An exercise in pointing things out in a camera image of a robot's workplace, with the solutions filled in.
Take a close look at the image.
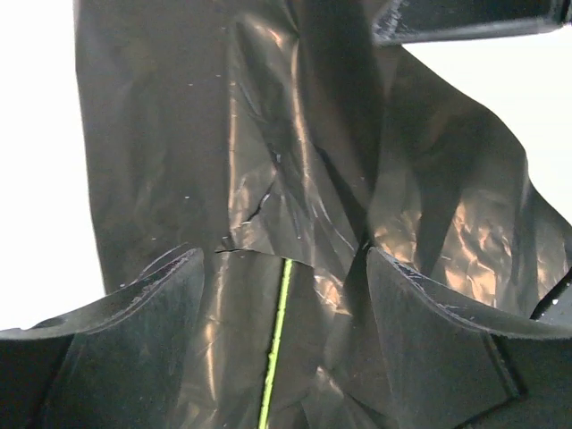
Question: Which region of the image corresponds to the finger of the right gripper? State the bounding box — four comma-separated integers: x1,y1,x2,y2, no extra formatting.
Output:
372,0,571,46

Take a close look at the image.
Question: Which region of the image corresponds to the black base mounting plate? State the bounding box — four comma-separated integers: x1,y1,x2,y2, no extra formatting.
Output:
531,270,572,326

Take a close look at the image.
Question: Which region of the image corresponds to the black wrapping paper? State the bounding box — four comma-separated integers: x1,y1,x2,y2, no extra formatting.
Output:
74,1,571,428

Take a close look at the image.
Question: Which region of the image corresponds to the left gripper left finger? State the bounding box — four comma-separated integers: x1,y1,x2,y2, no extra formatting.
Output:
1,248,204,428

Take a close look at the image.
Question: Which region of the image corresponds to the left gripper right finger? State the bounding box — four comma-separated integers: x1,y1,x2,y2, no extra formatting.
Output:
367,248,571,428

